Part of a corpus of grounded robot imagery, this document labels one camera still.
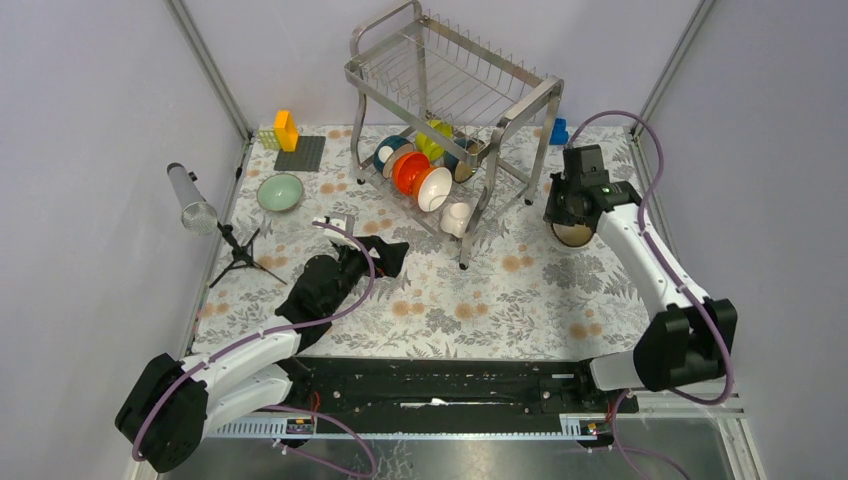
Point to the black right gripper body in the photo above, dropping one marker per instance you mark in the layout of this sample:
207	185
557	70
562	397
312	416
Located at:
560	205

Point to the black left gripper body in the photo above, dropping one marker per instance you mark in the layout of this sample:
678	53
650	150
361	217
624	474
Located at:
352	266

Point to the large white bowl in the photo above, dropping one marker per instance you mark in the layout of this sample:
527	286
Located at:
571	242

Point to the mint green floral bowl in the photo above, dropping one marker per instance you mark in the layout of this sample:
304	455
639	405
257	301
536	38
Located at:
280	193

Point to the blue tan-inside bowl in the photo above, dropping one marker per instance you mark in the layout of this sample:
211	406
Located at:
461	170

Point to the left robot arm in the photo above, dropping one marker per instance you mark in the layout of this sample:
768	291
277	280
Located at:
175	404

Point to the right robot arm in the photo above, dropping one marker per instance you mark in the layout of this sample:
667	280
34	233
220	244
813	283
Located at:
690	334

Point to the steel two-tier dish rack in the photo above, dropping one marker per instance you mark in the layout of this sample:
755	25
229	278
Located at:
475	102

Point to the blue toy block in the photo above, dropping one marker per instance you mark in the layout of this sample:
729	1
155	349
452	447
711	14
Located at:
559	135

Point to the small white cup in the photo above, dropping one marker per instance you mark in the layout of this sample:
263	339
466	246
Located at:
454	219

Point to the white orange-rimmed bowl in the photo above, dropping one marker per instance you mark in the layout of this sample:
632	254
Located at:
431	187

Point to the black microphone tripod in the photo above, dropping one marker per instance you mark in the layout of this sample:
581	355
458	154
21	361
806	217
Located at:
242	255

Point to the orange bowl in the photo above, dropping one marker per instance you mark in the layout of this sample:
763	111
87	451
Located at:
406	168

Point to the dark blue bowl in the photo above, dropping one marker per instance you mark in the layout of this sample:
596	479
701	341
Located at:
389	151

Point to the yellow-green bowl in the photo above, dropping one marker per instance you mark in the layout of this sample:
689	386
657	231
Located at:
430	148

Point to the floral table mat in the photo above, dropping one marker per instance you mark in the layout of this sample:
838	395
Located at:
524	295

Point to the grey building baseplate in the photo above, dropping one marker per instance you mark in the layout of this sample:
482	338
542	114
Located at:
307	156

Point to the silver microphone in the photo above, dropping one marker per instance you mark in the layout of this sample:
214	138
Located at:
197	215

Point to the light green toy block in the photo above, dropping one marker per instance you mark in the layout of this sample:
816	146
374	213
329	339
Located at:
268	139

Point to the orange toy block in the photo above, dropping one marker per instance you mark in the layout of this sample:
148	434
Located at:
286	131

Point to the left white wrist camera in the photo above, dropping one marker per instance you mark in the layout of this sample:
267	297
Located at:
337	228

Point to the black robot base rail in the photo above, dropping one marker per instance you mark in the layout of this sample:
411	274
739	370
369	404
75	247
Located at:
437	396

